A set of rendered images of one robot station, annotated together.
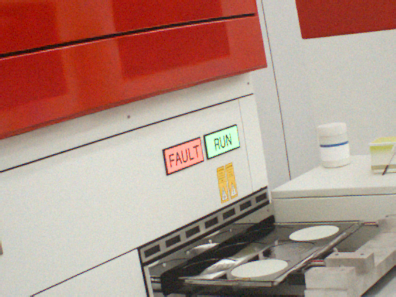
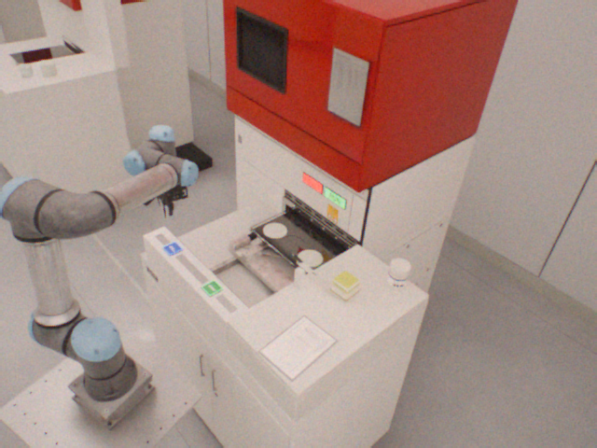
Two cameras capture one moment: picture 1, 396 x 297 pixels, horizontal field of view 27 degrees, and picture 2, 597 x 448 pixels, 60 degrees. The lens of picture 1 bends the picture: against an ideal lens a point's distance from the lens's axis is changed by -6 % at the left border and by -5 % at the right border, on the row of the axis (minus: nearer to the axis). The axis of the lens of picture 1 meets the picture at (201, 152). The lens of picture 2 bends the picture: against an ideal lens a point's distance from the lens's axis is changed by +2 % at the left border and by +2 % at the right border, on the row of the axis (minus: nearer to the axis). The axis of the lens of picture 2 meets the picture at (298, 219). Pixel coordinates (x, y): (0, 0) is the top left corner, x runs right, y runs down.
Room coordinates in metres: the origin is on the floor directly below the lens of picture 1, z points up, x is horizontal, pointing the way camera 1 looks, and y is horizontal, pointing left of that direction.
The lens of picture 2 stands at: (1.84, -1.66, 2.25)
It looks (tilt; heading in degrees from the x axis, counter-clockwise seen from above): 38 degrees down; 100
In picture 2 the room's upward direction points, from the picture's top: 4 degrees clockwise
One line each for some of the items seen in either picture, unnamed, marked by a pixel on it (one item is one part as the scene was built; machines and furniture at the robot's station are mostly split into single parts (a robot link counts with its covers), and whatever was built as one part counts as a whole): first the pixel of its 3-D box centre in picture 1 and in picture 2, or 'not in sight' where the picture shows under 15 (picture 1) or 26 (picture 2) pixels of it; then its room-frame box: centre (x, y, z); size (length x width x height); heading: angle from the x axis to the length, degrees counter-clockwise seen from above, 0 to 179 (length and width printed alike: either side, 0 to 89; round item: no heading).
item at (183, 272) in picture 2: not in sight; (193, 283); (1.24, -0.44, 0.89); 0.55 x 0.09 x 0.14; 145
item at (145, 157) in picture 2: not in sight; (147, 161); (1.14, -0.45, 1.40); 0.11 x 0.11 x 0.08; 78
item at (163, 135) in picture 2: not in sight; (162, 144); (1.14, -0.35, 1.41); 0.09 x 0.08 x 0.11; 78
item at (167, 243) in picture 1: (210, 222); (318, 216); (1.62, 0.00, 0.96); 0.44 x 0.01 x 0.02; 145
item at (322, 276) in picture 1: (330, 277); (240, 242); (1.34, -0.18, 0.89); 0.08 x 0.03 x 0.03; 55
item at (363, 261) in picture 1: (350, 261); (252, 252); (1.40, -0.22, 0.89); 0.08 x 0.03 x 0.03; 55
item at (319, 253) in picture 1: (322, 251); (278, 251); (1.50, -0.19, 0.90); 0.38 x 0.01 x 0.01; 145
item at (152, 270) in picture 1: (217, 254); (316, 229); (1.62, 0.00, 0.89); 0.44 x 0.02 x 0.10; 145
